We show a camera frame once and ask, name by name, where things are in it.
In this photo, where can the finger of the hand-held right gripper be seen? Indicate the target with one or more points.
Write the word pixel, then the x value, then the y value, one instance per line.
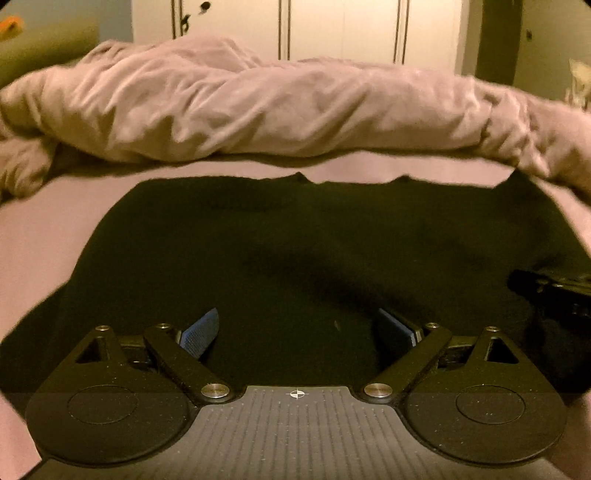
pixel 526 282

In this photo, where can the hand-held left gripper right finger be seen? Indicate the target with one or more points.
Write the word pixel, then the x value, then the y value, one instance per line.
pixel 398 328

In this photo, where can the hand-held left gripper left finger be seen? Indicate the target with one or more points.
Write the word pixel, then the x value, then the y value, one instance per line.
pixel 201 333

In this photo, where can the black knit sweater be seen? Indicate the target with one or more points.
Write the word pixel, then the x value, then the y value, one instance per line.
pixel 277 254

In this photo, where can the wrapped flower bouquet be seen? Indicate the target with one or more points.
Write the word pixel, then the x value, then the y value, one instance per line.
pixel 581 85

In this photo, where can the purple crumpled duvet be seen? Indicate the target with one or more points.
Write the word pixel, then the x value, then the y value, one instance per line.
pixel 277 110

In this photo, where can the white wardrobe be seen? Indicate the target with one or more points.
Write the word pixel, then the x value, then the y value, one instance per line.
pixel 323 27

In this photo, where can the olive green headboard cushion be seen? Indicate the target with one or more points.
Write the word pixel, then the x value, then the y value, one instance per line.
pixel 41 50

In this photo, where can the orange plush toy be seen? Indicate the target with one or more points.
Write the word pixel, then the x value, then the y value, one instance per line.
pixel 9 26

